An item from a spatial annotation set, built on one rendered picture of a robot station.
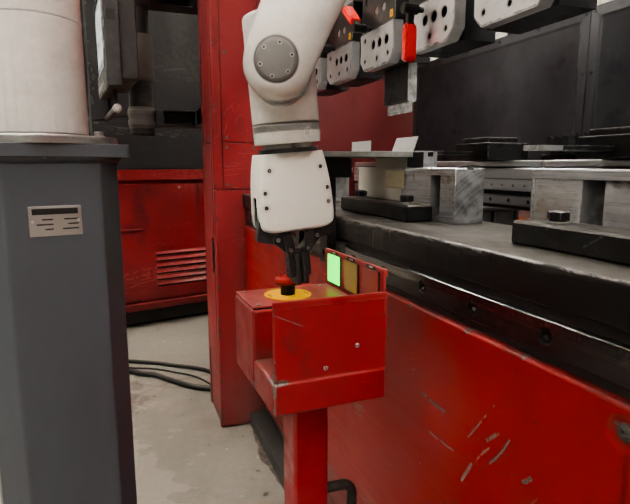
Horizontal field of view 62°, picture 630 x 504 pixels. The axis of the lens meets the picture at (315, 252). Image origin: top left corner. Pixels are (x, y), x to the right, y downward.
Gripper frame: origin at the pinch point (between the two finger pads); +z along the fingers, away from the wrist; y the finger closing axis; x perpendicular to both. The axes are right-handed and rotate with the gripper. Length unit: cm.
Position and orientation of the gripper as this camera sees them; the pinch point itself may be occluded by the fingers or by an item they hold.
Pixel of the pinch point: (298, 267)
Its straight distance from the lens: 69.9
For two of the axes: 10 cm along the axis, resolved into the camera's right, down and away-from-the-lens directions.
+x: 3.7, 1.5, -9.2
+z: 0.8, 9.8, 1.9
